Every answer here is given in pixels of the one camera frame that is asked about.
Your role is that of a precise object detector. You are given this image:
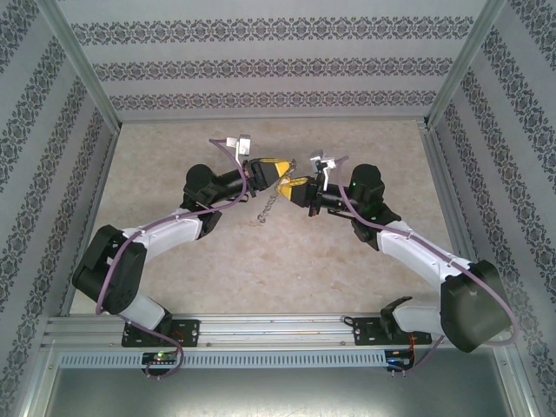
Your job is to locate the silver keyring chain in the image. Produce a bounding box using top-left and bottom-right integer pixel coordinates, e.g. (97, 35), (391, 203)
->
(255, 158), (301, 225)

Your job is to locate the grey metal sheet panel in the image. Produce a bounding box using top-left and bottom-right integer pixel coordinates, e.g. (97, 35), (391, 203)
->
(43, 367), (526, 417)

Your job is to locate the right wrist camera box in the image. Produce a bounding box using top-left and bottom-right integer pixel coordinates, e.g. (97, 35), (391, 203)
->
(308, 149), (338, 192)

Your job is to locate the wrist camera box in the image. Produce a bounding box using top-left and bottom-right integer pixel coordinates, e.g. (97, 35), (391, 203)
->
(225, 133), (254, 164)
(308, 149), (338, 192)

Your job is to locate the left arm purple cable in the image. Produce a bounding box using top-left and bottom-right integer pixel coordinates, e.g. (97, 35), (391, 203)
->
(95, 137), (248, 380)

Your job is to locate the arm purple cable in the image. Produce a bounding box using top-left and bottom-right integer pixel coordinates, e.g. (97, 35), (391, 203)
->
(333, 156), (521, 374)
(95, 137), (248, 380)

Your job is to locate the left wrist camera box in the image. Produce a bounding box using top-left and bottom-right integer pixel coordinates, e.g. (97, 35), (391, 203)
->
(225, 133), (254, 164)

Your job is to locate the aluminium frame rail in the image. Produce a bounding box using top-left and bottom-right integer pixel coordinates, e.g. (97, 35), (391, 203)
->
(116, 113), (429, 125)

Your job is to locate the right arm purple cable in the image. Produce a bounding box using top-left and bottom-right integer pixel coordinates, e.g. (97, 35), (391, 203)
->
(333, 156), (521, 374)

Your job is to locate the aluminium mounting rail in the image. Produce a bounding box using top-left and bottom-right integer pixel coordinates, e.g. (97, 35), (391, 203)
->
(41, 313), (509, 348)

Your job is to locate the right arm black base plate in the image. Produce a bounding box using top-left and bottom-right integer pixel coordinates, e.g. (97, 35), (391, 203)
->
(354, 315), (434, 348)

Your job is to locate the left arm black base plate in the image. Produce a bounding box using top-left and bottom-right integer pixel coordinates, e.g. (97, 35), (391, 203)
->
(121, 319), (202, 348)

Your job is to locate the aluminium frame post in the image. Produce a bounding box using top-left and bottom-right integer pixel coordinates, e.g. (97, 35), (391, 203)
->
(423, 0), (508, 129)
(33, 0), (123, 131)

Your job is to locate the grey slotted cable duct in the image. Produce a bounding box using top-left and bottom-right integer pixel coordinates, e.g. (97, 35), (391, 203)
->
(58, 350), (387, 369)

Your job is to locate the aluminium frame bar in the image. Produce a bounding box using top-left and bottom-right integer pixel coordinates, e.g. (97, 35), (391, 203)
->
(17, 342), (62, 417)
(494, 345), (546, 417)

